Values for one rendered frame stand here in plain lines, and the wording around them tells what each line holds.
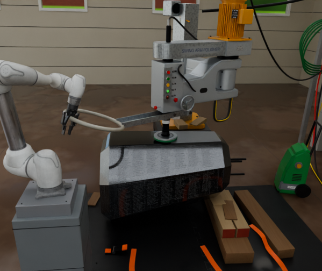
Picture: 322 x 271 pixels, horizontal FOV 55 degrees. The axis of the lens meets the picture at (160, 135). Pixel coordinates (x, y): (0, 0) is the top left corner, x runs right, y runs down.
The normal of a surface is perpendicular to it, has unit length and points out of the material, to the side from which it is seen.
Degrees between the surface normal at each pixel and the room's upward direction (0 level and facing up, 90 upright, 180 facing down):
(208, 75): 90
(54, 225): 90
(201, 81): 90
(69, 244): 90
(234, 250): 0
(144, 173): 45
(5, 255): 0
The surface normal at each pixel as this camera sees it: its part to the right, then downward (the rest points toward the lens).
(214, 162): 0.11, -0.39
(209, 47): 0.50, 0.34
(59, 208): 0.11, 0.38
